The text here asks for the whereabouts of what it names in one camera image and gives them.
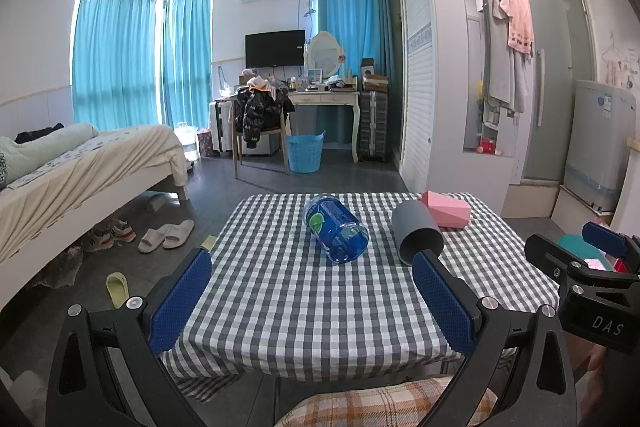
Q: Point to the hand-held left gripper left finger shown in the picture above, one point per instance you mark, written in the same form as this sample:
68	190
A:
180	302

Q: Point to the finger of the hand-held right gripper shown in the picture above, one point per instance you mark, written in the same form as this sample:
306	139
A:
605	239
547	254

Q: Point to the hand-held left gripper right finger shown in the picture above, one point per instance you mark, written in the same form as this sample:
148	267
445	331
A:
445	307

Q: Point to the blue plastic bottle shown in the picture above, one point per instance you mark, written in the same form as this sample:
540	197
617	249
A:
336	229

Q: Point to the grey cup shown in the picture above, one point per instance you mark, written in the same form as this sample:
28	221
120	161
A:
416	232

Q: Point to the person's right hand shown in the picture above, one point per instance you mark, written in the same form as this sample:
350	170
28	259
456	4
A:
592	372

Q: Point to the teal plastic stool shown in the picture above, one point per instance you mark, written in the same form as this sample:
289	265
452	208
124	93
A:
572	247

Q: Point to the yellow-green slipper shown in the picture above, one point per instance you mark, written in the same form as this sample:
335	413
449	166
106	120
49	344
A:
117	289

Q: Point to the white slipper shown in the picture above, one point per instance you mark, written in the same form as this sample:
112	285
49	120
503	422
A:
179	233
150	240

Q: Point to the white sneaker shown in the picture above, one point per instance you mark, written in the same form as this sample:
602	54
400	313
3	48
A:
97	239
123	229

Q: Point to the pink box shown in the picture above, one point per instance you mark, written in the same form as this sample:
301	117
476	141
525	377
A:
447	209

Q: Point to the white washing machine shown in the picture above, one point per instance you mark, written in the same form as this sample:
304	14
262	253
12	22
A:
597	142

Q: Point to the grey slipper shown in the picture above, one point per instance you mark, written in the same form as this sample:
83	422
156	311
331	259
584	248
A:
154	202

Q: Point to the grey checked tablecloth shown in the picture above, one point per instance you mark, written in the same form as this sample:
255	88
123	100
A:
300	307

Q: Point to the white bed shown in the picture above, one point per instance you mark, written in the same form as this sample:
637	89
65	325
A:
100	207

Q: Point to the clear plastic bag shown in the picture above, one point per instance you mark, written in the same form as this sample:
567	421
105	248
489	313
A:
60	267

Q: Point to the plaid cushion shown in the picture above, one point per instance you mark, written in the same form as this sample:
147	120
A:
360	407

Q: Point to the beige blanket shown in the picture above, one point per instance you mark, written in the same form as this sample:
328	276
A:
110	162

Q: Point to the patterned gift bag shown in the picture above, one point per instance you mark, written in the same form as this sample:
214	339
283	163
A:
205	143

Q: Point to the clear water jug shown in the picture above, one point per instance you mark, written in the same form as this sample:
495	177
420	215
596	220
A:
185	139

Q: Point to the frosted glass door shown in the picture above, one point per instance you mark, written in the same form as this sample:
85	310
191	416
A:
542	72

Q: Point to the silver suitcase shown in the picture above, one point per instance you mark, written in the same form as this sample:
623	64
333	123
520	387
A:
220	127

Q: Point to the wooden chair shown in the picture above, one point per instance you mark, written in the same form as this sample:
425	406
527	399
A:
262	139

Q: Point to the blue laundry basket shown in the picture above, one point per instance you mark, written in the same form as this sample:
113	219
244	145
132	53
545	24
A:
305	154

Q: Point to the dark grey suitcase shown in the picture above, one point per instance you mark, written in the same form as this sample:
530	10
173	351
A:
374	127

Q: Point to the grey hanging shirt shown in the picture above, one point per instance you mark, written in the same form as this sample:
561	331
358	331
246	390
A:
500	57

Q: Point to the light green quilt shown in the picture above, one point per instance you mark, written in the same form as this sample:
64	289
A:
40	149

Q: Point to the dark printed jacket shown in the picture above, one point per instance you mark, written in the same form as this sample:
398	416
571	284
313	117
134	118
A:
257	109

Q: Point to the dark cloth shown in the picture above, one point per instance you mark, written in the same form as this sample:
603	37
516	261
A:
37	134

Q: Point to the pink towel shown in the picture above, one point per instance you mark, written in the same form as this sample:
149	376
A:
521	24

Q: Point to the white sliding-door wardrobe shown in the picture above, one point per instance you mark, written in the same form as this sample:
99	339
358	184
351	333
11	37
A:
417	57

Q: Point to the cardboard boxes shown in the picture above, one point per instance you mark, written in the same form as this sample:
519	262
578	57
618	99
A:
375	79

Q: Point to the cream dressing table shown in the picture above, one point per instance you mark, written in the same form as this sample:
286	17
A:
325	99

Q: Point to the narrow teal window curtain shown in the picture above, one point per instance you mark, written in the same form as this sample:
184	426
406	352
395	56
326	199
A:
186	57

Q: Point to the wide teal window curtain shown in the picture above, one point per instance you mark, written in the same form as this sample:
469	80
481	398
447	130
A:
115	57

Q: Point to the black television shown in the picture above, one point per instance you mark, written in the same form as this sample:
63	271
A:
275	48

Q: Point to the oval white mirror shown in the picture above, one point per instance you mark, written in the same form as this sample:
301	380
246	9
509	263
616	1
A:
325	52

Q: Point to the tall teal curtain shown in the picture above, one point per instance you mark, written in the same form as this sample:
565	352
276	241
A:
350	32

